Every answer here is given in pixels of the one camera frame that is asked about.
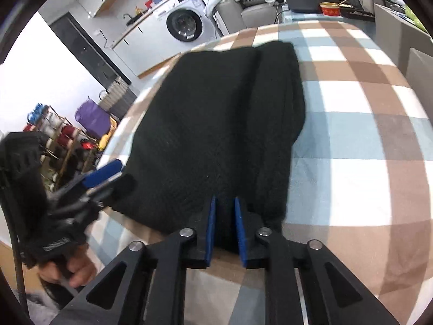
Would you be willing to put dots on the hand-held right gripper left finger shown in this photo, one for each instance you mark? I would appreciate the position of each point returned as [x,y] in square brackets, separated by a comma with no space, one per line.
[211,230]

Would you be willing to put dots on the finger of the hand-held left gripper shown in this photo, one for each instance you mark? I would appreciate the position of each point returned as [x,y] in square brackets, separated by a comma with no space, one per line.
[123,186]
[103,174]

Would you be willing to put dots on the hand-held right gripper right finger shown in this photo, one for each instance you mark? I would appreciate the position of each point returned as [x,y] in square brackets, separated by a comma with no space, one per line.
[240,233]

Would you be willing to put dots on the black knit sweater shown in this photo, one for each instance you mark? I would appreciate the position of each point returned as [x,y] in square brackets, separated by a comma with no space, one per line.
[216,118]

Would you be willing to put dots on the person's left hand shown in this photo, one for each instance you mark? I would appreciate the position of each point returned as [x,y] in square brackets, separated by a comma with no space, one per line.
[81,269]

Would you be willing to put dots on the shoe rack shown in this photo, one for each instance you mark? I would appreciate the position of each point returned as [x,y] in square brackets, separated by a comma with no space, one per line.
[64,138]

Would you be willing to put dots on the purple bag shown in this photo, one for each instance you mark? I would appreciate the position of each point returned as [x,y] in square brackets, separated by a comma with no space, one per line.
[93,118]

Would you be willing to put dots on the woven two-tone basket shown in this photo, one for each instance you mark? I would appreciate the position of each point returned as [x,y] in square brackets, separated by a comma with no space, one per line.
[118,98]

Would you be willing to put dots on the white lower kitchen cabinet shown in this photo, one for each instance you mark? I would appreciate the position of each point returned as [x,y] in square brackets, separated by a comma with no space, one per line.
[135,47]

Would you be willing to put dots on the checked brown blue blanket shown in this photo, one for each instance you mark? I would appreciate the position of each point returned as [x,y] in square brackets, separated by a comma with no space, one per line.
[355,142]

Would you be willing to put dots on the black kitchen faucet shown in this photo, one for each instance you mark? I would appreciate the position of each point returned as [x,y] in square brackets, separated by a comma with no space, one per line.
[128,18]

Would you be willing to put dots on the white washing machine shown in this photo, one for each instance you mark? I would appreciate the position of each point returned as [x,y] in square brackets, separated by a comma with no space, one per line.
[184,17]

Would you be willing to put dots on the red box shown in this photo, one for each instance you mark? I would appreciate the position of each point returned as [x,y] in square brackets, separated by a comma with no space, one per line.
[154,0]

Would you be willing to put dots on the grey sofa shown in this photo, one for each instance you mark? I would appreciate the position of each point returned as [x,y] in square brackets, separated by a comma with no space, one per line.
[257,15]

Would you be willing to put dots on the glass side table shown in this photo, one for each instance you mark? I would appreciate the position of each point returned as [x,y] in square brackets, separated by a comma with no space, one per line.
[291,17]

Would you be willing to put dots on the red bowl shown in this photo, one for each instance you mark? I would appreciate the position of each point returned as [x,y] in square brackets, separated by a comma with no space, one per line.
[331,9]

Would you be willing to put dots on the black tray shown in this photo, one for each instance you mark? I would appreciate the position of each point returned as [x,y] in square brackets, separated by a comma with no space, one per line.
[357,13]

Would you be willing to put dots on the grey cabinet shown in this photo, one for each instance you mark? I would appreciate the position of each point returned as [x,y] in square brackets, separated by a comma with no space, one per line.
[392,27]

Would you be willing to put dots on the green plush toy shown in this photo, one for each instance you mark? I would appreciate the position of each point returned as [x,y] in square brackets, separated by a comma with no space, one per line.
[415,17]

